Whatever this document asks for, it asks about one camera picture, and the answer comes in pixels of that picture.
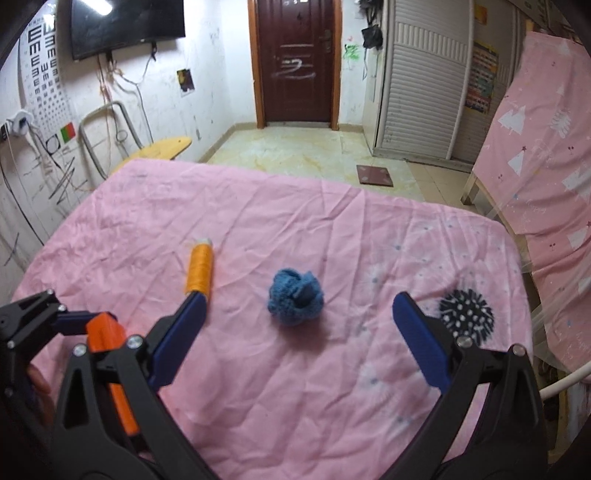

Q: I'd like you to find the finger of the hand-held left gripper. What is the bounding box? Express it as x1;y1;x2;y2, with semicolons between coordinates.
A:
0;288;103;352
0;351;34;409

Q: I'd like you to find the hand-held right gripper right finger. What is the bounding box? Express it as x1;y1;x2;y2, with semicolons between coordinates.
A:
387;292;549;480

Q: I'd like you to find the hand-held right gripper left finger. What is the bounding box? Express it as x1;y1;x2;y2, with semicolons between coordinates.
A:
50;292;219;480

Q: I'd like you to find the blue knit ball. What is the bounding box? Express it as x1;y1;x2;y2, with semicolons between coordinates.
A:
269;268;325;328

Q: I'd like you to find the person's left hand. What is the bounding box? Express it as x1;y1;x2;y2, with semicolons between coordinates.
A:
28;364;56;428

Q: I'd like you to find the orange thread spool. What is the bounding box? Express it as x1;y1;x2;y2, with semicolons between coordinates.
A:
185;237;214;297

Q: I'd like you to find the white metal chair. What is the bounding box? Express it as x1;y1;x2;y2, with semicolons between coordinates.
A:
539;368;591;403

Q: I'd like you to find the dark red floor mat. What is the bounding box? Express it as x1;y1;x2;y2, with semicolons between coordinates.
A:
356;165;394;188

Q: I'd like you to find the yellow seat folding chair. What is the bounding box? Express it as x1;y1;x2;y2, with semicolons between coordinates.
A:
78;100;193;182

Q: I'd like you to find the pink printed bed curtain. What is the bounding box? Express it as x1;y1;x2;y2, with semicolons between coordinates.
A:
473;31;591;376

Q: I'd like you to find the eye chart poster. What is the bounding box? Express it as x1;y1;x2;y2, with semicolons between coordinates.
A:
21;21;71;145

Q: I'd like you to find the white louvered wardrobe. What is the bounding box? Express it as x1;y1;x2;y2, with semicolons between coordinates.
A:
372;0;476;163

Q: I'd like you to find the colourful chart poster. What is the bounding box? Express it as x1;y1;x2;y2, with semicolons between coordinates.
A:
464;41;500;114

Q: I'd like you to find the dark red door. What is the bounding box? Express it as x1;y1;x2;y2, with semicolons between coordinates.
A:
248;0;343;130

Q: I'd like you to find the black hanging bag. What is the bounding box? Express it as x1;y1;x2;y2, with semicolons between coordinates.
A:
361;25;384;51

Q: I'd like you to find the black wall cable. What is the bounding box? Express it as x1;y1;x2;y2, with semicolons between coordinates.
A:
0;136;49;247

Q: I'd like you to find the white wall cable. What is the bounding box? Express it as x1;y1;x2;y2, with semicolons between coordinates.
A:
110;44;158;145

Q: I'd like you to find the black wall television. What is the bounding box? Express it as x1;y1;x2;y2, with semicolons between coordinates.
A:
69;0;187;61

